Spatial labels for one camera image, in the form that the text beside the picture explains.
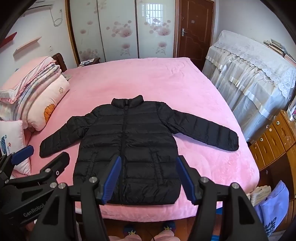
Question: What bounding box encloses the stack of books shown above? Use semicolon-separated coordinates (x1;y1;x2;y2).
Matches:
262;39;296;67

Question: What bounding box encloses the wooden drawer cabinet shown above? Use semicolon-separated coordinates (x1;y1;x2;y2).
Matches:
248;110;296;232

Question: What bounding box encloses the dark wooden headboard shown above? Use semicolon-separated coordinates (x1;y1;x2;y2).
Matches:
51;53;68;72

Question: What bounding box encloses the pink cartoon pillow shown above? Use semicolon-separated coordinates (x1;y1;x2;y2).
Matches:
25;74;70;132

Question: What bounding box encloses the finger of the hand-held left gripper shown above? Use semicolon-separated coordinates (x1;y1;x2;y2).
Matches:
0;145;34;180
10;152;70;186

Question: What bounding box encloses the folded pastel striped quilt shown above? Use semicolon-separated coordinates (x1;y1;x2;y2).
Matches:
14;62;62;121

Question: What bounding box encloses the floral sliding-door wardrobe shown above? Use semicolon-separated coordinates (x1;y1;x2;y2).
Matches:
65;0;179;69

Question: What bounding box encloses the white knitted cloth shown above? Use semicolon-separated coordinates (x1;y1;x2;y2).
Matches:
251;185;272;207

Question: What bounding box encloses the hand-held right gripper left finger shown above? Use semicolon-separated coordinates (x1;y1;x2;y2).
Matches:
29;156;122;241

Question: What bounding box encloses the person's right leg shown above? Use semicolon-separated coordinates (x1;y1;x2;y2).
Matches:
154;229;174;241

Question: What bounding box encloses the black puffer jacket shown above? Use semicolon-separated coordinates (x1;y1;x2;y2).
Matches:
39;95;239;205

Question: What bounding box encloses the light wooden wall shelf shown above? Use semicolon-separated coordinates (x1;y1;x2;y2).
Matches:
13;37;42;56

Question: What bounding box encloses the red wall shelf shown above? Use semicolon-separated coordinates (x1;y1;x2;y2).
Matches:
0;32;18;48

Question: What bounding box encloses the white power cable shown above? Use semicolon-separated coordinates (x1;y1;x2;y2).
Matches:
52;9;63;27

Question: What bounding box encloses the pink bed blanket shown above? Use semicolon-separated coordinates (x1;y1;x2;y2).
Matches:
29;57;260;219

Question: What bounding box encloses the wooden nightstand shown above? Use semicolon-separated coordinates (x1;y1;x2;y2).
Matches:
77;57;101;68

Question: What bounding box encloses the white air conditioner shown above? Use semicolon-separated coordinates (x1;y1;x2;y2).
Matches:
22;0;55;16

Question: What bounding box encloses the blue patterned slipper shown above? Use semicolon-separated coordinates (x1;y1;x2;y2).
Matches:
161;221;176;232
123;224;140;235

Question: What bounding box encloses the blue tote bag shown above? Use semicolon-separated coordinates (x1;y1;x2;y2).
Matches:
254;180;289;232

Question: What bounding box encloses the brown wooden door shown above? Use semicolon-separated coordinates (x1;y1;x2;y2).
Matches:
177;0;215;72

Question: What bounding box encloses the pink embroidered pillow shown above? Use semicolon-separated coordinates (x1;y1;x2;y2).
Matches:
0;120;31;176

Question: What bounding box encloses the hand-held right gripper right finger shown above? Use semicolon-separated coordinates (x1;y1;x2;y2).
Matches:
176;155;270;241

